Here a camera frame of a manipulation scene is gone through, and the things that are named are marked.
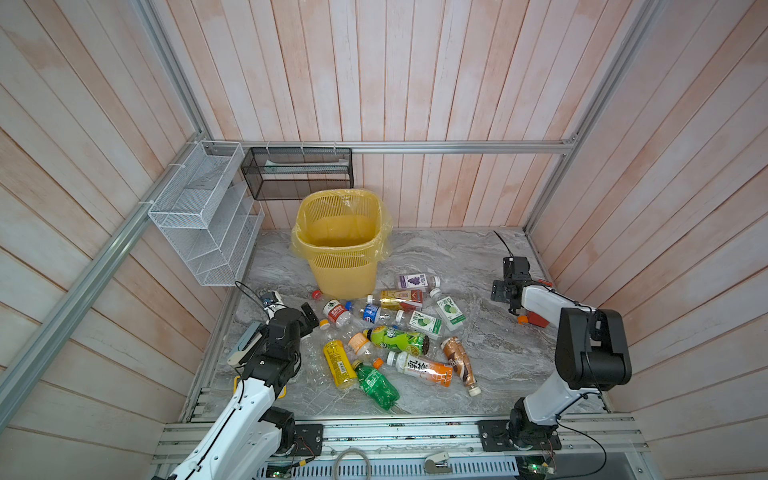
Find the green label tea bottle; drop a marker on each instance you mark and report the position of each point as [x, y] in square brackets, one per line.
[414, 343]

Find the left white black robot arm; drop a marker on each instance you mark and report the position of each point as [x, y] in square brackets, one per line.
[251, 429]

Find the red label water bottle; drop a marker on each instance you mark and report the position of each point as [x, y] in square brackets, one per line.
[335, 312]

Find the orange juice bottle white cap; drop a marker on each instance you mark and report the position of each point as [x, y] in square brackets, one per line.
[421, 367]

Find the green soda bottle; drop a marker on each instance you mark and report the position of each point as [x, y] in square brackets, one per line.
[373, 382]

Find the orange label clear bottle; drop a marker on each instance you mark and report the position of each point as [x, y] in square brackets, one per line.
[363, 350]

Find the gold red energy drink bottle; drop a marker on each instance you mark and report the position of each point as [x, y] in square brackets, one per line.
[403, 299]

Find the white wire mesh shelf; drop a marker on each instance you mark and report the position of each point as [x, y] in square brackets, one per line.
[206, 213]

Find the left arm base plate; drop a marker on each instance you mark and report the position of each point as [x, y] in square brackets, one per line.
[303, 440]

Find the lime label bottle right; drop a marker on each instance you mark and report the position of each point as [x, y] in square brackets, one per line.
[452, 316]

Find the blue white stapler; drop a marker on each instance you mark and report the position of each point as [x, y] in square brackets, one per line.
[241, 351]

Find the brown milk tea bottle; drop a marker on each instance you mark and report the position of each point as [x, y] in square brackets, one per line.
[459, 359]

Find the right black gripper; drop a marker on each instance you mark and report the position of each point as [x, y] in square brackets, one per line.
[497, 288]

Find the lime label bottle left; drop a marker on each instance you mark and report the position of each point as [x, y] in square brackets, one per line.
[419, 321]

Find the lime label bottle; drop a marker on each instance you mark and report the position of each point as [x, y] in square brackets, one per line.
[452, 316]
[419, 321]

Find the red tape dispenser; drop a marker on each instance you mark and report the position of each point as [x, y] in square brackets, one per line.
[540, 304]

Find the purple grape juice bottle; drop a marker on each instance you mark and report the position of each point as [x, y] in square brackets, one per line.
[422, 281]

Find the yellow plastic bin liner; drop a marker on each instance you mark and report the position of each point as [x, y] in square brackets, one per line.
[342, 228]

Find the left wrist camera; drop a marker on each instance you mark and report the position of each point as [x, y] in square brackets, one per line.
[271, 302]

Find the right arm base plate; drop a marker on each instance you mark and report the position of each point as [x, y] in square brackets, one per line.
[517, 435]

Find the yellow ribbed waste bin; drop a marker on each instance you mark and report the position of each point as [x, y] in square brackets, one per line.
[346, 283]

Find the grey stapler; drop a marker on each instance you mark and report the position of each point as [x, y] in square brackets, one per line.
[438, 463]

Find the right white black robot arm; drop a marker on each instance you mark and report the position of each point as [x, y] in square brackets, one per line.
[591, 353]

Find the blue label pepsi bottle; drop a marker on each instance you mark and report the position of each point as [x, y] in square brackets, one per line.
[371, 313]

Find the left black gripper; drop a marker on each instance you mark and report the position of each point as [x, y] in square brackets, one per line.
[306, 327]

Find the black wire mesh basket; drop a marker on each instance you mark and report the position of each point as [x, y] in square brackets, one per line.
[293, 173]

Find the clear water bottle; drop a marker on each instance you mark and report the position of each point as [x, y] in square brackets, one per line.
[314, 373]

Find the yellow label tea bottle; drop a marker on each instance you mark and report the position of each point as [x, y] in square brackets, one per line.
[335, 347]

